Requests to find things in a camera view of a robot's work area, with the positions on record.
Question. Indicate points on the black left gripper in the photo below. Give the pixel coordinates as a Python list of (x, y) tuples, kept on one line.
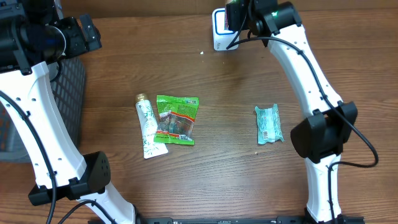
[(81, 45)]

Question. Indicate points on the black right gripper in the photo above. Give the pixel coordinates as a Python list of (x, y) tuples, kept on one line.
[(236, 22)]

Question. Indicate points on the white tube with gold cap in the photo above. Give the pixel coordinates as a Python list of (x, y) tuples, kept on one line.
[(149, 126)]

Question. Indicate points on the green snack bag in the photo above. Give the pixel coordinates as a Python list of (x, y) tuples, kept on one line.
[(176, 119)]

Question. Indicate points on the teal tissue pack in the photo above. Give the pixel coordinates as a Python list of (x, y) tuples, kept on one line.
[(268, 125)]

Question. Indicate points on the green instant noodle cup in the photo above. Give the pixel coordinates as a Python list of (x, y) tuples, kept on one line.
[(229, 2)]

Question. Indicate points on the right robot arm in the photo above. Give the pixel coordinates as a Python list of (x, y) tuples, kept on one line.
[(320, 137)]

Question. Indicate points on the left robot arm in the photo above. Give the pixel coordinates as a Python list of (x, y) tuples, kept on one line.
[(33, 36)]

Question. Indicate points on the white barcode scanner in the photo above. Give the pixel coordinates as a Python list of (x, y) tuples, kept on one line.
[(222, 37)]

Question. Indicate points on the gray plastic shopping basket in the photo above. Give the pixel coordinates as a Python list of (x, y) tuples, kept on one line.
[(68, 81)]

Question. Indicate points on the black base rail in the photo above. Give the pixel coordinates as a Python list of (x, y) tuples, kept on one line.
[(277, 220)]

